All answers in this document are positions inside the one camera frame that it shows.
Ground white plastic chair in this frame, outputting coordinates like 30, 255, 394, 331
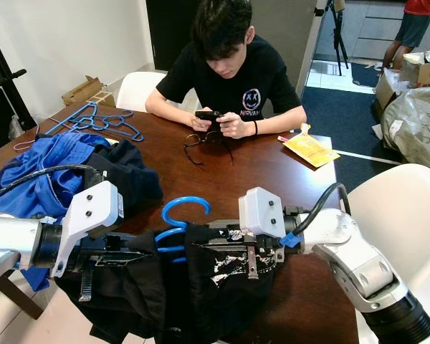
340, 163, 430, 344
116, 70, 201, 114

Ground seated man black shirt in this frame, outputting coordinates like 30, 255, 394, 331
145, 0, 307, 139

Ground black crumpled garment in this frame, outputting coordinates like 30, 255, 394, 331
86, 140, 164, 230

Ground black door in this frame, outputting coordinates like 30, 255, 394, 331
145, 0, 201, 71

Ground blue mesh garment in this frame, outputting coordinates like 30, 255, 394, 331
0, 131, 114, 291

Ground yellow paper packet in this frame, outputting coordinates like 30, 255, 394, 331
282, 123, 340, 168

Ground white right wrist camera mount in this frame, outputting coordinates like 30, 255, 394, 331
238, 187, 291, 239

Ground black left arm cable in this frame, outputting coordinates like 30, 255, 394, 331
0, 163, 101, 209

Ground black smartphone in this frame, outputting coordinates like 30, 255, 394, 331
195, 110, 223, 123

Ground blue plastic hanger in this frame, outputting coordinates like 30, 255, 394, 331
44, 100, 119, 137
154, 195, 211, 264
72, 111, 145, 143

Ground black tripod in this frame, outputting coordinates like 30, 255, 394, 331
330, 0, 352, 76

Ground brown wooden table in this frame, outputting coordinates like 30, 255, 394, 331
0, 104, 359, 344

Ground black eyeglasses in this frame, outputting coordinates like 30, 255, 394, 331
183, 131, 234, 167

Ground standing person red shirt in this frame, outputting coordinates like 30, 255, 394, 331
382, 0, 430, 69

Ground black metal stand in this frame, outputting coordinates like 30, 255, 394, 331
0, 25, 37, 133

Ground small open cardboard box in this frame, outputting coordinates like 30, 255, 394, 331
61, 75, 118, 108

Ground brown cardboard box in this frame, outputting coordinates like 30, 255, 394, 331
373, 68, 406, 119

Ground black t-shirt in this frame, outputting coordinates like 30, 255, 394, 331
57, 222, 302, 344

